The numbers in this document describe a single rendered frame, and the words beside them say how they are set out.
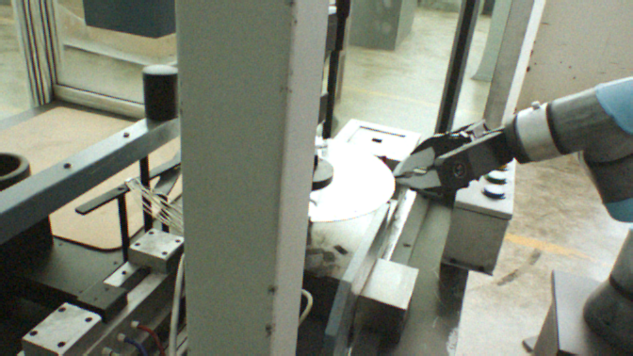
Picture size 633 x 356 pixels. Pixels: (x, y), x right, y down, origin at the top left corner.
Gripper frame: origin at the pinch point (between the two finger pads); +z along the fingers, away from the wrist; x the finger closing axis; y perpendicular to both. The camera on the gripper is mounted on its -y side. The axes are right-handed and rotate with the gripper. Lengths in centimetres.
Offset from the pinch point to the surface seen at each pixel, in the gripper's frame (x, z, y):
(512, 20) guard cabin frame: 16, -12, 50
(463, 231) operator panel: -18.5, 3.0, 20.3
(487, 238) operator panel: -21.3, -0.6, 21.4
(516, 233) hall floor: -81, 54, 177
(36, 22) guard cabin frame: 72, 106, 18
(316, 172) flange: 4.8, 14.8, -0.4
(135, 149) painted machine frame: 20.3, 25.9, -24.6
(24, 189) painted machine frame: 20, 23, -43
